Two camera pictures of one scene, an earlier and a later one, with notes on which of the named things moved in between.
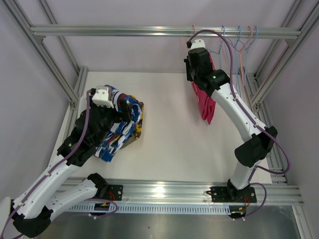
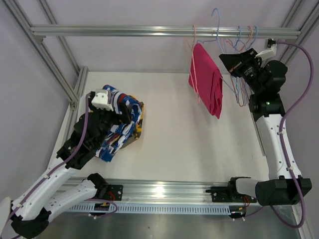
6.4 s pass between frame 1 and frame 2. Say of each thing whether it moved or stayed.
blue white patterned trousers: stayed
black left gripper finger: stayed
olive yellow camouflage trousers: stayed
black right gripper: moved
